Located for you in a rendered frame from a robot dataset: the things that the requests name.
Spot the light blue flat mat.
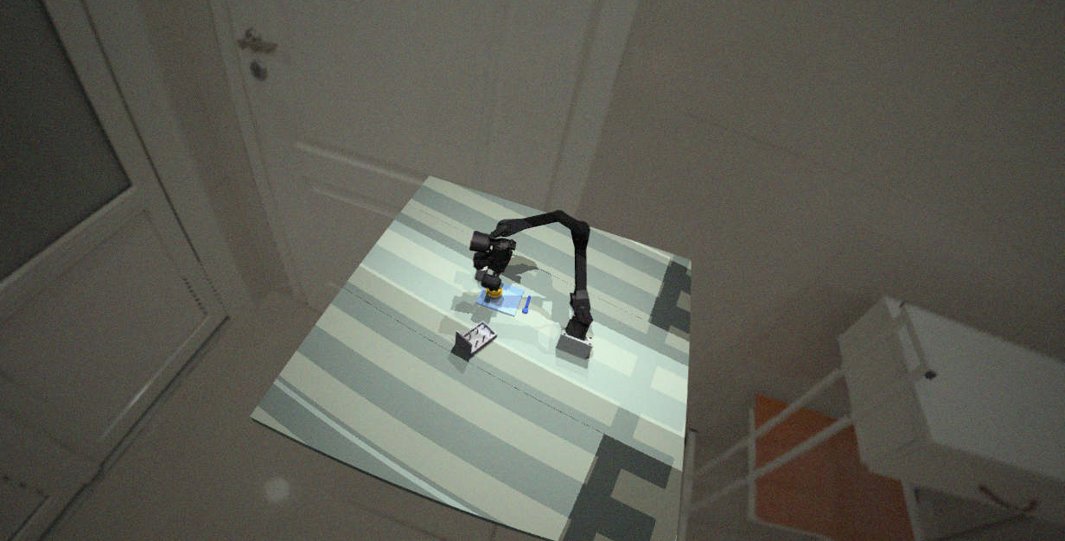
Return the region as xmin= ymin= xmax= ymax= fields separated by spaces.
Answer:
xmin=476 ymin=283 xmax=524 ymax=316

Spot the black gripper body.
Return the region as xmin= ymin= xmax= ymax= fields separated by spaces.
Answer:
xmin=481 ymin=250 xmax=513 ymax=291

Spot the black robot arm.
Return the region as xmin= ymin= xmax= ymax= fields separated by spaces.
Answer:
xmin=469 ymin=210 xmax=593 ymax=341

